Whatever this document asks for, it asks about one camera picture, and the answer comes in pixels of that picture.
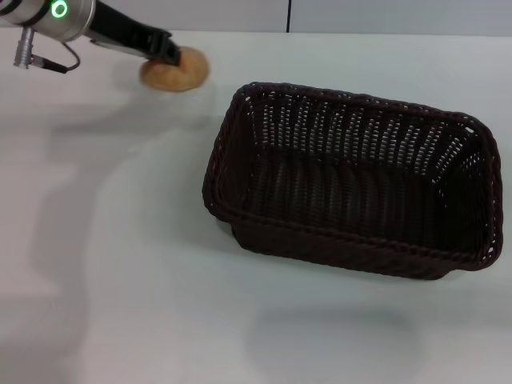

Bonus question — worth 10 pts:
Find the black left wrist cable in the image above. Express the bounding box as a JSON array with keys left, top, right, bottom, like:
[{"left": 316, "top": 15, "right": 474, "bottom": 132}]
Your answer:
[{"left": 30, "top": 42, "right": 81, "bottom": 74}]

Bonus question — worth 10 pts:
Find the dark brown wicker basket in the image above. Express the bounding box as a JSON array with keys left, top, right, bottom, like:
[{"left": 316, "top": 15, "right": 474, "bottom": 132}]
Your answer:
[{"left": 202, "top": 81, "right": 505, "bottom": 282}]

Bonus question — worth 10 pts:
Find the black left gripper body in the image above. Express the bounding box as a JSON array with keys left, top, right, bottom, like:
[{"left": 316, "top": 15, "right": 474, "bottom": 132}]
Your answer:
[{"left": 86, "top": 0, "right": 174, "bottom": 61}]

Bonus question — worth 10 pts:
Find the orange striped bread roll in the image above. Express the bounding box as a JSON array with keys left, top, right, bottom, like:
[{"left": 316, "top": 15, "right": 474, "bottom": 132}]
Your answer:
[{"left": 138, "top": 46, "right": 211, "bottom": 94}]

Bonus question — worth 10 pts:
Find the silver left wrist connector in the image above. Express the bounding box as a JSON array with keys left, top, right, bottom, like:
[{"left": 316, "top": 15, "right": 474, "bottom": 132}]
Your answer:
[{"left": 13, "top": 26, "right": 36, "bottom": 70}]

